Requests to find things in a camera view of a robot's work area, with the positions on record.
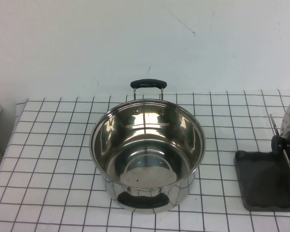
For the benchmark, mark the white grid tablecloth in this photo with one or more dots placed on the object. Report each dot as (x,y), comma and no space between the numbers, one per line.
(50,145)

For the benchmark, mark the stainless steel pot lid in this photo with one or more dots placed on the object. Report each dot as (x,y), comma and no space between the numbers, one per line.
(284,143)

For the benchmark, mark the dark grey lid rack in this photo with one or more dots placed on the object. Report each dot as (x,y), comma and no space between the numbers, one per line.
(261,178)

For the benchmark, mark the beige box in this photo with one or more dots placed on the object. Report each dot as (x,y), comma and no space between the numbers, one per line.
(0,125)

